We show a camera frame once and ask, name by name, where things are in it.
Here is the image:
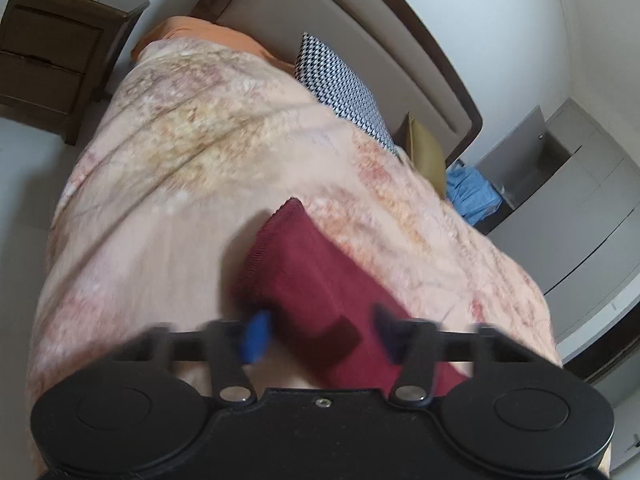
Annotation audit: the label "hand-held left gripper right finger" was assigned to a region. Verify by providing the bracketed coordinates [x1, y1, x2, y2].
[372, 302, 542, 408]

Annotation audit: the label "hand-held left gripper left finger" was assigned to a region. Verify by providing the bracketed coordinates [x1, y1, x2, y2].
[107, 309, 275, 407]

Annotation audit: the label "dark red knit garment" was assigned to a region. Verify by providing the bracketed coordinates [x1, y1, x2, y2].
[232, 197, 468, 392]

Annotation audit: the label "blue clothes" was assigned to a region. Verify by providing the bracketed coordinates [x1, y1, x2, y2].
[445, 160, 503, 227]

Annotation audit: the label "olive yellow pillow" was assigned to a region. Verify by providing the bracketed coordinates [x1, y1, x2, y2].
[406, 112, 447, 200]

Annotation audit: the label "floral peach blanket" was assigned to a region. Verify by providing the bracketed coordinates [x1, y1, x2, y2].
[25, 40, 562, 480]

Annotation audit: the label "grey wardrobe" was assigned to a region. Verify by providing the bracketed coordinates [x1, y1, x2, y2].
[474, 97, 640, 356]

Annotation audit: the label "black white houndstooth pillow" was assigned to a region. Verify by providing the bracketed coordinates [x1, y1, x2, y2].
[294, 33, 402, 160]

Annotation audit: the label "orange pillow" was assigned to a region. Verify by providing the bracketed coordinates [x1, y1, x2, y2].
[131, 16, 296, 77]

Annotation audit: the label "brown wooden nightstand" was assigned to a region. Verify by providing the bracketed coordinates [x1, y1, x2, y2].
[0, 0, 151, 147]

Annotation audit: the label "padded headboard with wooden frame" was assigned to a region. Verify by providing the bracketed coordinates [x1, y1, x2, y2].
[191, 0, 485, 167]

